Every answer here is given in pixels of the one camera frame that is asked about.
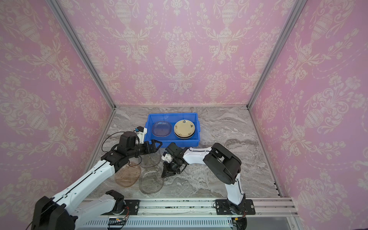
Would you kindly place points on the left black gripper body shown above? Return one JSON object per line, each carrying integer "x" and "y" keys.
{"x": 139, "y": 149}

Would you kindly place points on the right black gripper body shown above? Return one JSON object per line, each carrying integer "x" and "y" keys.
{"x": 172, "y": 166}

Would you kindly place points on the grey glass plate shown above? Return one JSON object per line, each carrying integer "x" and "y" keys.
{"x": 151, "y": 181}
{"x": 150, "y": 160}

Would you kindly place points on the brown glass plate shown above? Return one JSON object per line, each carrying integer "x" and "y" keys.
{"x": 128, "y": 175}
{"x": 161, "y": 129}

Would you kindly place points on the cream plate with flowers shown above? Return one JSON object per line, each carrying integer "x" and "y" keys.
{"x": 184, "y": 127}

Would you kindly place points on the orange round plate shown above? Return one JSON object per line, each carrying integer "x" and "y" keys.
{"x": 184, "y": 137}

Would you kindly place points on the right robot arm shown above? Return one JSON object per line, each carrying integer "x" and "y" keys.
{"x": 223, "y": 164}

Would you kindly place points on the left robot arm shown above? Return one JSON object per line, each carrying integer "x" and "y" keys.
{"x": 64, "y": 211}

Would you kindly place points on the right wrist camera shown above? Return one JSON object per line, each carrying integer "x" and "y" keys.
{"x": 167, "y": 157}

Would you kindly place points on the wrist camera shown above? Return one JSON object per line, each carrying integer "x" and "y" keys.
{"x": 141, "y": 133}
{"x": 167, "y": 157}

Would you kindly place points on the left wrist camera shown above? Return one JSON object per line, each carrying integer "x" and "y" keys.
{"x": 141, "y": 133}

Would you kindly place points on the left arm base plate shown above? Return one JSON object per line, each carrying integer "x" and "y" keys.
{"x": 130, "y": 206}

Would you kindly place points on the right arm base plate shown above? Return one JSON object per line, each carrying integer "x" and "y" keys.
{"x": 225, "y": 207}

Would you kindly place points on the aluminium front rail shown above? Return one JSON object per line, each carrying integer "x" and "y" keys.
{"x": 190, "y": 214}

